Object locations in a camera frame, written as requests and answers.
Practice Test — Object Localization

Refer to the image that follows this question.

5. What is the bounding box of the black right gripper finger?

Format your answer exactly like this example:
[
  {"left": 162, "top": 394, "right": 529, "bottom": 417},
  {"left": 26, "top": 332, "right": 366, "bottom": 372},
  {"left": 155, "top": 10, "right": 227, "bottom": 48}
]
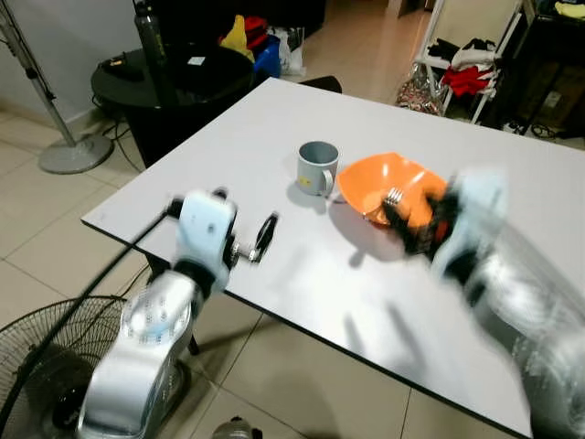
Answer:
[
  {"left": 399, "top": 223, "right": 434, "bottom": 258},
  {"left": 381, "top": 199, "right": 414, "bottom": 244}
]

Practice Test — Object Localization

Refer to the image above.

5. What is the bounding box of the silver metal fork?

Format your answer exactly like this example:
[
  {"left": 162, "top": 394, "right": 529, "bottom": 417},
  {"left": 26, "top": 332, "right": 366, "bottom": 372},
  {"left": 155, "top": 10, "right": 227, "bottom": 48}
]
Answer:
[{"left": 384, "top": 187, "right": 409, "bottom": 208}]

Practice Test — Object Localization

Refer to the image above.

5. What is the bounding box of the orange plastic bowl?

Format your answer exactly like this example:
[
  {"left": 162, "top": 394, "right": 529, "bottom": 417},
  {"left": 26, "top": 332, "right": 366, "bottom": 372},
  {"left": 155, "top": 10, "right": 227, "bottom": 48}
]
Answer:
[{"left": 337, "top": 152, "right": 449, "bottom": 230}]

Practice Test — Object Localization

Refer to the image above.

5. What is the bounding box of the grey mug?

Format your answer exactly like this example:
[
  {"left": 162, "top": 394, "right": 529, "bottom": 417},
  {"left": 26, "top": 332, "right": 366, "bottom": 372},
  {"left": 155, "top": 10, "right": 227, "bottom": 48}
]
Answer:
[{"left": 295, "top": 141, "right": 341, "bottom": 198}]

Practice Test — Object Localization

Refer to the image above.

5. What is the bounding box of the white drying rack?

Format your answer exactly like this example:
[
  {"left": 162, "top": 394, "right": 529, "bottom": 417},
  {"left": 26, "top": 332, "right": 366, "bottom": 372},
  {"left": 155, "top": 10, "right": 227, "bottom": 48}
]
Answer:
[{"left": 413, "top": 0, "right": 526, "bottom": 125}]

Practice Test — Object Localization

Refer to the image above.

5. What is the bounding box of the patterned brown bag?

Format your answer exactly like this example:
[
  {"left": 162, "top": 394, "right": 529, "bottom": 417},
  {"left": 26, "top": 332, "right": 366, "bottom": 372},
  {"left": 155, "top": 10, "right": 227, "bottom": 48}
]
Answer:
[{"left": 395, "top": 62, "right": 451, "bottom": 117}]

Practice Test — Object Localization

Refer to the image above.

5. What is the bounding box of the red garment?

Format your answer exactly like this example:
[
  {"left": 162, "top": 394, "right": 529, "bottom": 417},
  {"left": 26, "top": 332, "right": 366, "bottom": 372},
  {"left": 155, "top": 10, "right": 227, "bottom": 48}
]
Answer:
[{"left": 441, "top": 64, "right": 492, "bottom": 98}]

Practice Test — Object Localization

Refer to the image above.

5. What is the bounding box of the black chair back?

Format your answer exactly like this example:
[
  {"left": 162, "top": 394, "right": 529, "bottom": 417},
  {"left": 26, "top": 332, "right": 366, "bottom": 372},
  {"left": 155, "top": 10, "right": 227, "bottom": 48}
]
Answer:
[{"left": 297, "top": 75, "right": 344, "bottom": 96}]

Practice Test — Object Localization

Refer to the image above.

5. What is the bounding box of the black round side table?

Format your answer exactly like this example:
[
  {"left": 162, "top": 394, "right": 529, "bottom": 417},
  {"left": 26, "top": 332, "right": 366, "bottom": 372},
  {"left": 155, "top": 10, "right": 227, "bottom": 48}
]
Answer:
[{"left": 90, "top": 44, "right": 268, "bottom": 167}]

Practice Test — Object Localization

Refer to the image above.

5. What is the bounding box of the blue bag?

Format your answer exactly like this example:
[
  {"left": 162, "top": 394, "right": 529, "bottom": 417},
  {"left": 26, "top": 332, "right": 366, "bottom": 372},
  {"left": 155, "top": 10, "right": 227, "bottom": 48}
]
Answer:
[{"left": 250, "top": 35, "right": 282, "bottom": 80}]

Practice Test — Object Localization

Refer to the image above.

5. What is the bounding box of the black shelf unit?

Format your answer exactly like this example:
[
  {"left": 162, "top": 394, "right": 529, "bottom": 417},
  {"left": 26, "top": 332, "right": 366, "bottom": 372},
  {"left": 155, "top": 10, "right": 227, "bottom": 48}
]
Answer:
[{"left": 481, "top": 0, "right": 585, "bottom": 140}]

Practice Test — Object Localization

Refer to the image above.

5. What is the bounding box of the black garment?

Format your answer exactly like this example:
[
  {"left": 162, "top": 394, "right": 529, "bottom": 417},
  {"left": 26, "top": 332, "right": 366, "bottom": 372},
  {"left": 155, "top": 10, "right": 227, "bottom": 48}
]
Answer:
[{"left": 428, "top": 37, "right": 500, "bottom": 63}]

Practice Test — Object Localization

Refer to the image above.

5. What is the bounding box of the white plastic bag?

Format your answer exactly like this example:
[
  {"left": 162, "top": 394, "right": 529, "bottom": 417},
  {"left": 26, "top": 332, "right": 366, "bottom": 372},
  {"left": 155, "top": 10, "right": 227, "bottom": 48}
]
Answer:
[{"left": 271, "top": 25, "right": 308, "bottom": 76}]

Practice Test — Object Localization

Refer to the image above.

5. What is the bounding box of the yellow cloth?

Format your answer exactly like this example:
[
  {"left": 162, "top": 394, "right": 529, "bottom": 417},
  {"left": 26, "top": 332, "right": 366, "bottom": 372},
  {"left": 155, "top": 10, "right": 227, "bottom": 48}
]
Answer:
[{"left": 219, "top": 15, "right": 253, "bottom": 61}]

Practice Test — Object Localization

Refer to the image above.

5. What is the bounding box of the dark tall bottle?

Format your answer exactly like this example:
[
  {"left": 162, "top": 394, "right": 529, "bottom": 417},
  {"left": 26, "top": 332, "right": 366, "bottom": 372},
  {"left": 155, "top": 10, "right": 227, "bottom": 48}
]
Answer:
[{"left": 133, "top": 0, "right": 181, "bottom": 107}]

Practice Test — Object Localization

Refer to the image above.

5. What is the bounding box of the black floor fan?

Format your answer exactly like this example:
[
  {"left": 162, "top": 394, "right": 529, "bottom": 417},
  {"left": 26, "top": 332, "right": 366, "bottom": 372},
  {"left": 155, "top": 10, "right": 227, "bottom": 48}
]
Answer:
[{"left": 0, "top": 294, "right": 195, "bottom": 439}]

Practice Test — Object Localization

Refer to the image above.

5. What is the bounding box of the black low cabinet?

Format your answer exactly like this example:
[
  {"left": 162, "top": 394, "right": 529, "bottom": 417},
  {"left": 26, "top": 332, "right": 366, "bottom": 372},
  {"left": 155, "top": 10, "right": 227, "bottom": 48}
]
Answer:
[{"left": 137, "top": 0, "right": 327, "bottom": 39}]

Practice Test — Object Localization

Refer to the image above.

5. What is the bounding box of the yellow item on shelf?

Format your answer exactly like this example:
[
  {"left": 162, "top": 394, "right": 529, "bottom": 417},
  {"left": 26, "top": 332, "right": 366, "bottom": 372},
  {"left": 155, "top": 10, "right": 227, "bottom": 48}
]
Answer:
[{"left": 553, "top": 0, "right": 585, "bottom": 20}]

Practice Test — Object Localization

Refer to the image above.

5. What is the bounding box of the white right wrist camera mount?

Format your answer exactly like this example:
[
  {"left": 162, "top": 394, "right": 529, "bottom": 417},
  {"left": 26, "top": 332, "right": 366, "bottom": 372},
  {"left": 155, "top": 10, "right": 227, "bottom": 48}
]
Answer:
[{"left": 431, "top": 167, "right": 509, "bottom": 283}]

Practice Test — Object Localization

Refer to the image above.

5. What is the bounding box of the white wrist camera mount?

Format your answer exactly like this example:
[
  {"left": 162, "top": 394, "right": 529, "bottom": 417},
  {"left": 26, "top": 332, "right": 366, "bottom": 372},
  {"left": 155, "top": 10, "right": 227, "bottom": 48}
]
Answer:
[
  {"left": 174, "top": 190, "right": 239, "bottom": 277},
  {"left": 431, "top": 167, "right": 509, "bottom": 283}
]

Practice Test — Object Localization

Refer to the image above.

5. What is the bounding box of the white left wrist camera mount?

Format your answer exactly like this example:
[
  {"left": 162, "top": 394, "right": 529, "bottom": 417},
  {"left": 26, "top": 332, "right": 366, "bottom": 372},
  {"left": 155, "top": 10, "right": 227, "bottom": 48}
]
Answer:
[{"left": 174, "top": 190, "right": 239, "bottom": 277}]

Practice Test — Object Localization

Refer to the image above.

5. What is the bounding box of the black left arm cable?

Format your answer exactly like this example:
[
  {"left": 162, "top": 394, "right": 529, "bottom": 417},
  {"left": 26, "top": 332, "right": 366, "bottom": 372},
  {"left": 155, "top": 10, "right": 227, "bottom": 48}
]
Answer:
[{"left": 0, "top": 203, "right": 186, "bottom": 431}]

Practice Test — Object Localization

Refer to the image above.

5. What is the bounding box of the grey pedestal fan stand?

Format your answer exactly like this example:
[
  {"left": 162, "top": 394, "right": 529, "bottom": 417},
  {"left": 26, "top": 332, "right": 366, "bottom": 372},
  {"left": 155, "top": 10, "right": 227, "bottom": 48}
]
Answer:
[{"left": 0, "top": 0, "right": 116, "bottom": 176}]

